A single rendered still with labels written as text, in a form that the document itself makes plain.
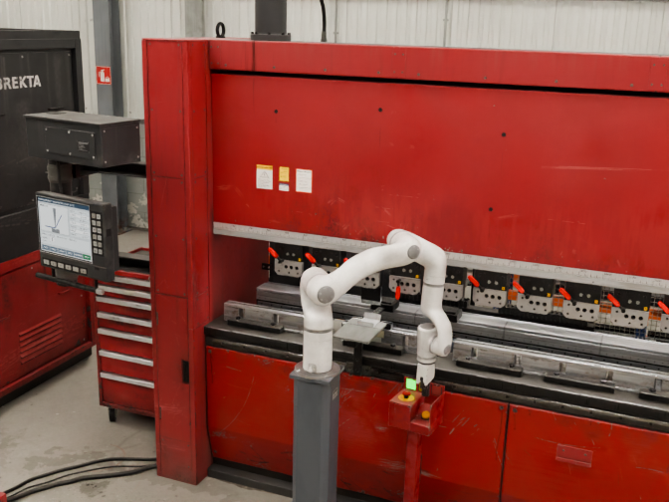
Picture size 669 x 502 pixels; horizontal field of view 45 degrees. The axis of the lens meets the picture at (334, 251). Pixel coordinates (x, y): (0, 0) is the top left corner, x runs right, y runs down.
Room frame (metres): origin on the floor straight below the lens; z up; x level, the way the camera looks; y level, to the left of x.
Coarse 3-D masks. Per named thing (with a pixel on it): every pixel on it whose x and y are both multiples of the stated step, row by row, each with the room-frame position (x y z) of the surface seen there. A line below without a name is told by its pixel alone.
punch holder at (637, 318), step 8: (616, 288) 3.28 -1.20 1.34; (616, 296) 3.28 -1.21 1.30; (624, 296) 3.27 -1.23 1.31; (632, 296) 3.26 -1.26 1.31; (640, 296) 3.24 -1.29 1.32; (648, 296) 3.23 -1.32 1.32; (624, 304) 3.27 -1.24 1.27; (632, 304) 3.25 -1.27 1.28; (640, 304) 3.24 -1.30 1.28; (648, 304) 3.23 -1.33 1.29; (616, 312) 3.28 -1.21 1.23; (632, 312) 3.25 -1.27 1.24; (640, 312) 3.24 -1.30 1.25; (648, 312) 3.23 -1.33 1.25; (616, 320) 3.27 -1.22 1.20; (624, 320) 3.26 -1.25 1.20; (632, 320) 3.25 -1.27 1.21; (640, 320) 3.24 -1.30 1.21; (640, 328) 3.23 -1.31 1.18
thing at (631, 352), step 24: (264, 288) 4.21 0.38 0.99; (288, 288) 4.22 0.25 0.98; (336, 312) 4.05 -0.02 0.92; (360, 312) 3.99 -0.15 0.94; (384, 312) 3.94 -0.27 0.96; (408, 312) 3.90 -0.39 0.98; (456, 336) 3.80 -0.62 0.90; (480, 336) 3.77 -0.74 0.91; (504, 336) 3.72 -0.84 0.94; (528, 336) 3.67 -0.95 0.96; (552, 336) 3.64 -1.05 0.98; (576, 336) 3.62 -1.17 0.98; (600, 336) 3.63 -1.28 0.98; (600, 360) 3.55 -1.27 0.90; (624, 360) 3.52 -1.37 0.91; (648, 360) 3.47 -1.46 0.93
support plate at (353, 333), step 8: (352, 320) 3.71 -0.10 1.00; (360, 320) 3.71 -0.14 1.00; (344, 328) 3.60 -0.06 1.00; (352, 328) 3.60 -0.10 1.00; (360, 328) 3.61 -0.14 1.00; (368, 328) 3.61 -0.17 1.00; (376, 328) 3.61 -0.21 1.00; (336, 336) 3.50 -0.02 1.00; (344, 336) 3.50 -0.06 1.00; (352, 336) 3.50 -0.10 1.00; (360, 336) 3.50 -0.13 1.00; (368, 336) 3.51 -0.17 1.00
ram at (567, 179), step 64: (256, 128) 3.91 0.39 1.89; (320, 128) 3.79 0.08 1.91; (384, 128) 3.67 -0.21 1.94; (448, 128) 3.57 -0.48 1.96; (512, 128) 3.46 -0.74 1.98; (576, 128) 3.37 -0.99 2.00; (640, 128) 3.28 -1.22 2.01; (256, 192) 3.91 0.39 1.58; (320, 192) 3.79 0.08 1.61; (384, 192) 3.67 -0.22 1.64; (448, 192) 3.56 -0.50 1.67; (512, 192) 3.46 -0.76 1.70; (576, 192) 3.36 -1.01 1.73; (640, 192) 3.27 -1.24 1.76; (512, 256) 3.45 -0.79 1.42; (576, 256) 3.35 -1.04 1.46; (640, 256) 3.25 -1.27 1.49
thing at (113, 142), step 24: (48, 120) 3.65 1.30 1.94; (72, 120) 3.60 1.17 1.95; (96, 120) 3.62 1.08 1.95; (120, 120) 3.64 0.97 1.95; (48, 144) 3.66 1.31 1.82; (72, 144) 3.58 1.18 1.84; (96, 144) 3.51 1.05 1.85; (120, 144) 3.59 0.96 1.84; (48, 168) 3.80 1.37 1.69; (72, 168) 3.85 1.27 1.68
